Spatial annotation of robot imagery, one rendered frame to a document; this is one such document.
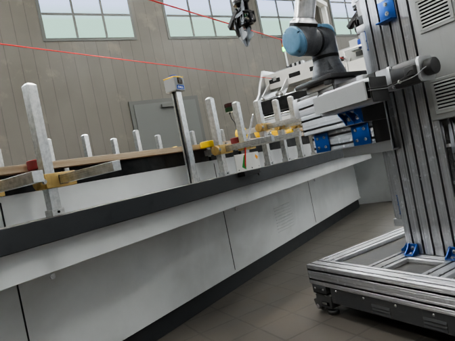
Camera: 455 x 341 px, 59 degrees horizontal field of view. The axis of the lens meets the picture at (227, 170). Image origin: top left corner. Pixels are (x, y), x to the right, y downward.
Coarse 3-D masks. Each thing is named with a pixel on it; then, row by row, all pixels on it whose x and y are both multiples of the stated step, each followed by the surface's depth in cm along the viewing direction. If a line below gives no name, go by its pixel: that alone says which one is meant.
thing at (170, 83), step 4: (172, 76) 192; (176, 76) 193; (180, 76) 196; (164, 80) 195; (168, 80) 194; (172, 80) 192; (176, 80) 193; (168, 84) 194; (172, 84) 193; (176, 84) 193; (180, 84) 195; (168, 88) 195; (172, 88) 193; (176, 88) 192; (184, 88) 197; (168, 92) 195; (172, 92) 194
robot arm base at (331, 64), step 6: (324, 54) 173; (330, 54) 173; (336, 54) 174; (312, 60) 180; (318, 60) 175; (324, 60) 173; (330, 60) 173; (336, 60) 173; (318, 66) 175; (324, 66) 173; (330, 66) 172; (336, 66) 172; (342, 66) 173; (318, 72) 174; (324, 72) 172; (330, 72) 172; (312, 78) 179
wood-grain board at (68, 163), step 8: (128, 152) 186; (136, 152) 190; (144, 152) 194; (152, 152) 198; (160, 152) 203; (168, 152) 207; (176, 152) 215; (56, 160) 156; (64, 160) 159; (72, 160) 162; (80, 160) 165; (88, 160) 168; (96, 160) 171; (104, 160) 174; (112, 160) 179; (0, 168) 139; (8, 168) 141; (16, 168) 143; (24, 168) 146; (56, 168) 160; (0, 176) 143
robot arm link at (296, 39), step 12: (300, 0) 162; (312, 0) 162; (300, 12) 164; (312, 12) 164; (300, 24) 163; (312, 24) 164; (288, 36) 167; (300, 36) 162; (312, 36) 165; (288, 48) 169; (300, 48) 164; (312, 48) 168
